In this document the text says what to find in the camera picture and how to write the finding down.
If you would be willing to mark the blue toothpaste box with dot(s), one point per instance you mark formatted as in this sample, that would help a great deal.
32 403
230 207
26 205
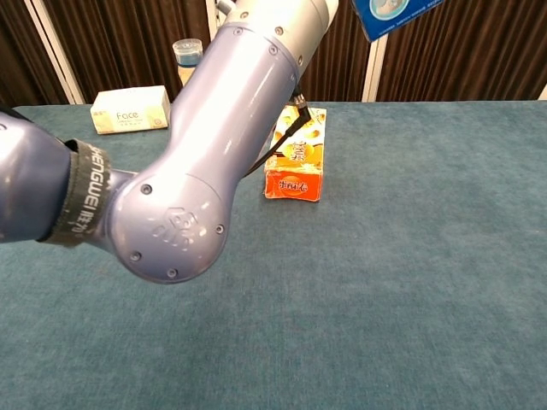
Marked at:
393 17

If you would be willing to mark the yellow snack packet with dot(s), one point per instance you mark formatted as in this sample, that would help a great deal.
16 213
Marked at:
299 183

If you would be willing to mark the blue table cloth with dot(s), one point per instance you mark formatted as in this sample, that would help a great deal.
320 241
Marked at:
384 320

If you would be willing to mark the white facial tissue pack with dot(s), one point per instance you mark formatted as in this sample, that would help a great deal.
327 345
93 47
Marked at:
128 111

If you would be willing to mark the beige bottle with blue cap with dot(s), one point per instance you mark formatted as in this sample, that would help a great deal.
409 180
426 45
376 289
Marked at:
186 55

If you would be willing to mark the dark brown curtain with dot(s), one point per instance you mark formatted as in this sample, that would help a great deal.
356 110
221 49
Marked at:
470 55

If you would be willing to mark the white partition frame post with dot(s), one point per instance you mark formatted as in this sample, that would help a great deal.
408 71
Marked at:
55 51
209 13
374 72
543 94

